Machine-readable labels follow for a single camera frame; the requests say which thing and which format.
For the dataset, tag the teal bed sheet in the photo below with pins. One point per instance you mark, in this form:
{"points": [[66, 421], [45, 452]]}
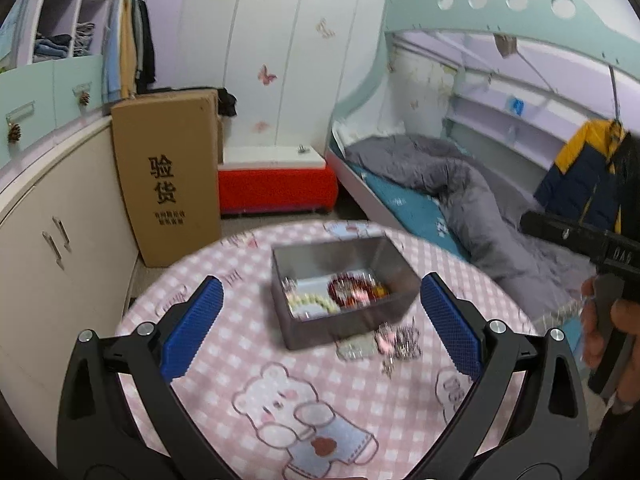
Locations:
{"points": [[405, 205]]}

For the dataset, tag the pine cone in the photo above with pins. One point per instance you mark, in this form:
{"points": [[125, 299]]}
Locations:
{"points": [[84, 98], [14, 133]]}

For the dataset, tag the red storage box white lid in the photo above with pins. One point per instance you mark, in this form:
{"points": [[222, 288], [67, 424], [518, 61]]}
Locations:
{"points": [[275, 185]]}

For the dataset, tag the teal bunk bed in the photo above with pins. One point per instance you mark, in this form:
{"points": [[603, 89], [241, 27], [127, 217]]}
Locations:
{"points": [[500, 15]]}

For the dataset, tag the yellow hanging garment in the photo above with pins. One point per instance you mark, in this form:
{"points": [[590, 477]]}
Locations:
{"points": [[129, 50]]}

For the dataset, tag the folded dark clothes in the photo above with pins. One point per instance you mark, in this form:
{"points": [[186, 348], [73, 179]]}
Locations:
{"points": [[52, 46]]}

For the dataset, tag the cream butterfly sticker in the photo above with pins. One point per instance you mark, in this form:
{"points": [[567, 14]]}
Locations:
{"points": [[325, 28]]}

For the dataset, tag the faded pink butterfly sticker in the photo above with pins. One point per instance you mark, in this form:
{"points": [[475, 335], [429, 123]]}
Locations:
{"points": [[262, 126]]}

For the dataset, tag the black cloth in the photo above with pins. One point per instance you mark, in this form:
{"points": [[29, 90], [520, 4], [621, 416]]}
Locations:
{"points": [[227, 102]]}

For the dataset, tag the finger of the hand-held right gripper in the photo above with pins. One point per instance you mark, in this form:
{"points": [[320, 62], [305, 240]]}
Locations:
{"points": [[560, 232]]}

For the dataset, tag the teal panel board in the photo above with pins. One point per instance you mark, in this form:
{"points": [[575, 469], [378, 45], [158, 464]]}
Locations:
{"points": [[12, 35]]}

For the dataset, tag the round table with pink cloth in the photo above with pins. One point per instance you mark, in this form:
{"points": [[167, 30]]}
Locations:
{"points": [[225, 360]]}

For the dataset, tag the person's right forearm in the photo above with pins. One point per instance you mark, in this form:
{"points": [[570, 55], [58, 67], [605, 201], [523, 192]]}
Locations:
{"points": [[620, 440]]}

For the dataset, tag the white wardrobe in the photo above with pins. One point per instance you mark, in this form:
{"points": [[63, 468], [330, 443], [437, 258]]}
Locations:
{"points": [[250, 20]]}

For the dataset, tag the yellow navy jacket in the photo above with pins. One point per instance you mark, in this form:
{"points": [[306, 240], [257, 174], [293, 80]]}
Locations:
{"points": [[575, 180]]}

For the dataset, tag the person's right hand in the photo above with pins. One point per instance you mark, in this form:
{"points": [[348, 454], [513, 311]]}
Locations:
{"points": [[592, 325]]}

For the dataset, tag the grey duvet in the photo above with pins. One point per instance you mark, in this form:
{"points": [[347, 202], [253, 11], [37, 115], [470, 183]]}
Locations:
{"points": [[475, 200]]}

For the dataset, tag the tall cardboard box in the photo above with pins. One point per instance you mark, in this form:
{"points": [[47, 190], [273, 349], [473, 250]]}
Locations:
{"points": [[165, 180]]}

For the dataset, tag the brown hanging cloth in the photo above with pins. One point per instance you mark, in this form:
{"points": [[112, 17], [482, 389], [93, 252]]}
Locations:
{"points": [[505, 45]]}

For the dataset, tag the small blue box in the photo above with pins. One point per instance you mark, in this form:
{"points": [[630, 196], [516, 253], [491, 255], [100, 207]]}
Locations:
{"points": [[516, 105]]}

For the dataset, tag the pile of silver jewelry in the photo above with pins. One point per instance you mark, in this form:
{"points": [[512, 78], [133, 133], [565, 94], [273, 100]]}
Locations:
{"points": [[405, 345]]}

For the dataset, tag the purple wall shelf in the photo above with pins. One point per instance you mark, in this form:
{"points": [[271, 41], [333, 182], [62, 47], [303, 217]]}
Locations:
{"points": [[500, 125]]}

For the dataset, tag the grey metal box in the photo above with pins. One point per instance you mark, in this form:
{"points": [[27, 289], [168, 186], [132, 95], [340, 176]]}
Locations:
{"points": [[325, 334]]}

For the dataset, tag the folded grey clothes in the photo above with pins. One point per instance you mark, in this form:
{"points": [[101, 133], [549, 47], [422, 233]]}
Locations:
{"points": [[84, 40]]}

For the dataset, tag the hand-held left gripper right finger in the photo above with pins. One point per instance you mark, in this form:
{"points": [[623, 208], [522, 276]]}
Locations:
{"points": [[450, 327]]}

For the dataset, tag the teal drawer unit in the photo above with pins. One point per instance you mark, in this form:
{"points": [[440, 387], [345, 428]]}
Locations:
{"points": [[50, 90]]}

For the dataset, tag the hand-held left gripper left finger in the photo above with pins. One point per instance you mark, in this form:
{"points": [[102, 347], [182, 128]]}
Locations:
{"points": [[192, 327]]}

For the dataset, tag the white low cabinet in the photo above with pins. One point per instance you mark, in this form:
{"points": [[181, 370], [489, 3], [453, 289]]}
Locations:
{"points": [[60, 220]]}

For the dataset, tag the light blue hanging shirt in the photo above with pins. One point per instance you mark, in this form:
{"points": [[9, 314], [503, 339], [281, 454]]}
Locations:
{"points": [[112, 50]]}

